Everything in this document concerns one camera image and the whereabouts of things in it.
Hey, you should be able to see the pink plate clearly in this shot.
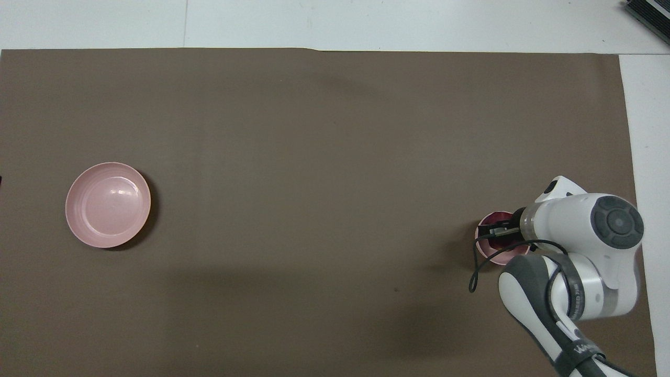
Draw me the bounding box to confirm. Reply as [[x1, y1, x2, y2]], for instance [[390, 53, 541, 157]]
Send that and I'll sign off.
[[65, 161, 152, 249]]

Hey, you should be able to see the brown table mat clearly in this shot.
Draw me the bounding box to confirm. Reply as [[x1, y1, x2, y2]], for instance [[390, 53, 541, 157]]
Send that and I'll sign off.
[[0, 48, 658, 377]]

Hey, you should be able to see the dark ribbed box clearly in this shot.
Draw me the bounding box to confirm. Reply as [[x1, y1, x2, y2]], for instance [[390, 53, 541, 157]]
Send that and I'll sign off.
[[625, 0, 670, 46]]

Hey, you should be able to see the dark red apple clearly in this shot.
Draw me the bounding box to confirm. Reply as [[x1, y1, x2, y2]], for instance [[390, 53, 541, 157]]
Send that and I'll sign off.
[[479, 212, 517, 258]]

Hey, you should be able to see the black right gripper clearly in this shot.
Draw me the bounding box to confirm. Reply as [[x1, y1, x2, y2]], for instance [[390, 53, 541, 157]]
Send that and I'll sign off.
[[480, 207, 527, 245]]

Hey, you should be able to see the pink bowl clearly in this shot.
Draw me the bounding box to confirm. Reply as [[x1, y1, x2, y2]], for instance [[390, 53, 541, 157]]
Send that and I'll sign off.
[[474, 210, 531, 267]]

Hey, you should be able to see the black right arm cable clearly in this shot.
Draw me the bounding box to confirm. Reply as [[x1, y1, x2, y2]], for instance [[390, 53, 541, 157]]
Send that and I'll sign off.
[[468, 238, 577, 336]]

